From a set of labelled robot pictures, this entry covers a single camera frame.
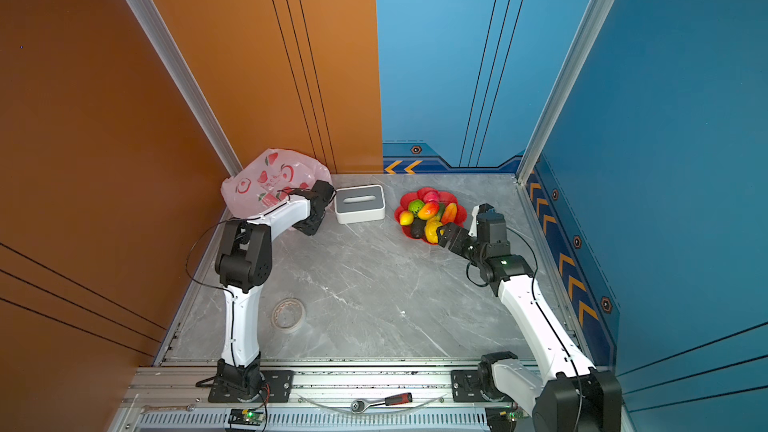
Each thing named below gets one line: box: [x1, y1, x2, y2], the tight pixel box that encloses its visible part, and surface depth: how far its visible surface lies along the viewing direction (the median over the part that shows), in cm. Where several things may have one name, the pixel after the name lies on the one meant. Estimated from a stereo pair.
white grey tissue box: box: [334, 184, 386, 224], surface depth 107 cm
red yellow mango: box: [418, 201, 440, 220], surface depth 103 cm
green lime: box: [408, 199, 425, 214], surface depth 106 cm
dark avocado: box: [411, 218, 427, 239], surface depth 101 cm
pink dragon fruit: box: [423, 191, 440, 204], surface depth 108 cm
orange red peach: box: [441, 202, 457, 225], surface depth 104 cm
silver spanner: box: [140, 404, 196, 414], surface depth 72 cm
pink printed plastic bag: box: [220, 148, 333, 218], surface depth 104 cm
